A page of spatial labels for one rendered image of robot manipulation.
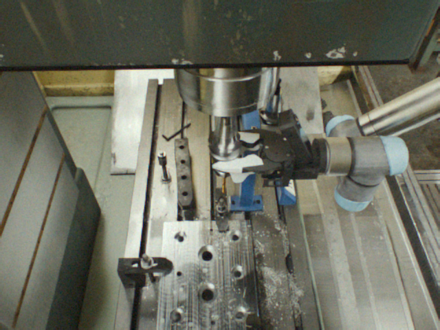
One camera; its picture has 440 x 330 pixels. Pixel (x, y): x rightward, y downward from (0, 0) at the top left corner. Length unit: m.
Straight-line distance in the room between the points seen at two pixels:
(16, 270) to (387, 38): 0.79
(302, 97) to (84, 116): 1.02
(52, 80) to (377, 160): 1.61
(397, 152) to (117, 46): 0.55
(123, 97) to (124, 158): 0.27
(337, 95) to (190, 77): 1.47
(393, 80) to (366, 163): 2.52
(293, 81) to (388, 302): 0.95
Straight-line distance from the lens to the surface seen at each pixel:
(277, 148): 0.74
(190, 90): 0.55
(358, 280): 1.33
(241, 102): 0.54
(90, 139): 1.87
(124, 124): 1.71
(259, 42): 0.43
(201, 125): 1.40
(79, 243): 1.35
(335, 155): 0.75
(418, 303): 1.44
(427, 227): 1.42
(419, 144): 2.84
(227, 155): 0.70
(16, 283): 0.94
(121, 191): 1.60
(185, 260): 1.00
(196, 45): 0.43
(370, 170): 0.79
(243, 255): 1.01
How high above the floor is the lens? 1.90
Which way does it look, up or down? 51 degrees down
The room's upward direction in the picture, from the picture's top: straight up
